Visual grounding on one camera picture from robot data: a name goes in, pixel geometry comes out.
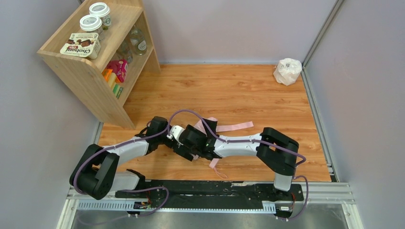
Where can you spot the white crumpled plastic bag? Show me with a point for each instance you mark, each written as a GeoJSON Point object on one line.
{"type": "Point", "coordinates": [287, 71]}

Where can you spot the pink folding umbrella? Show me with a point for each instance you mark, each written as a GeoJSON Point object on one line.
{"type": "Point", "coordinates": [223, 128]}

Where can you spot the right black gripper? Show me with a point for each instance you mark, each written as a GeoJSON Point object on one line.
{"type": "Point", "coordinates": [208, 127]}

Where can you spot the white lidded cup rear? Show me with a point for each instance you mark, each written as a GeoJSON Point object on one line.
{"type": "Point", "coordinates": [102, 11]}

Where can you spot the white lidded cup front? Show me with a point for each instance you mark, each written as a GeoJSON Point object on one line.
{"type": "Point", "coordinates": [93, 24]}

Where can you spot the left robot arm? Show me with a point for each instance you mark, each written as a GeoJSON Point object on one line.
{"type": "Point", "coordinates": [96, 172]}

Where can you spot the pink box on shelf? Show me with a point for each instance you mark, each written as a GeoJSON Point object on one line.
{"type": "Point", "coordinates": [119, 67]}

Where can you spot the white lidded cup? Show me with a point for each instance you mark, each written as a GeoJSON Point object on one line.
{"type": "Point", "coordinates": [102, 11]}
{"type": "Point", "coordinates": [93, 24]}

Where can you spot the glass jar on shelf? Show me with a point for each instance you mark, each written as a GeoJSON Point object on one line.
{"type": "Point", "coordinates": [137, 39]}

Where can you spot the stack of coloured sponges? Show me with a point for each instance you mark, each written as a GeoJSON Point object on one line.
{"type": "Point", "coordinates": [112, 80]}

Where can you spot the wooden shelf unit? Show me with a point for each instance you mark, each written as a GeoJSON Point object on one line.
{"type": "Point", "coordinates": [84, 77]}

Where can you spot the Chobani yogurt pack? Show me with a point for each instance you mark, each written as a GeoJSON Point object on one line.
{"type": "Point", "coordinates": [84, 45]}

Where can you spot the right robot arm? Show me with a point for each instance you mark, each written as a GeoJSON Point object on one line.
{"type": "Point", "coordinates": [276, 150]}

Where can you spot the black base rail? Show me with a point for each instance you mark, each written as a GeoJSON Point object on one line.
{"type": "Point", "coordinates": [215, 195]}

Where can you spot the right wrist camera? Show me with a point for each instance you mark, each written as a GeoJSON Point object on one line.
{"type": "Point", "coordinates": [175, 132]}

